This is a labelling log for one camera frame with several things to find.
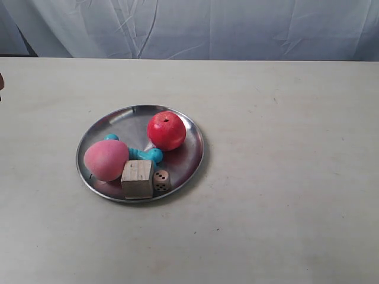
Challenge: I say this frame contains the pink toy peach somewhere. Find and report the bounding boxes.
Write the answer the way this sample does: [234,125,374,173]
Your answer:
[83,140,129,182]

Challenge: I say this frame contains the wooden block cube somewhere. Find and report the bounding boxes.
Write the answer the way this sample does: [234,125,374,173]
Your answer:
[121,160,154,199]

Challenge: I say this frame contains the white backdrop cloth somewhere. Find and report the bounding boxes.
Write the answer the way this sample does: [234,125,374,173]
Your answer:
[1,1,378,61]

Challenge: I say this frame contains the red toy apple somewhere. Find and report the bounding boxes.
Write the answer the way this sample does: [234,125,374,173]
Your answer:
[147,111,187,151]

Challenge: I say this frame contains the small wooden die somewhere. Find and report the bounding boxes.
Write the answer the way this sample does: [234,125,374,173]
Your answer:
[153,170,171,192]

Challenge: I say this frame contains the round silver metal plate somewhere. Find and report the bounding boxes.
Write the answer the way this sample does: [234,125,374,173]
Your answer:
[76,105,205,204]

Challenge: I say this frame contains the teal rubber bone toy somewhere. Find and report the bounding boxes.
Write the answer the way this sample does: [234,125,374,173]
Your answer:
[96,134,163,164]

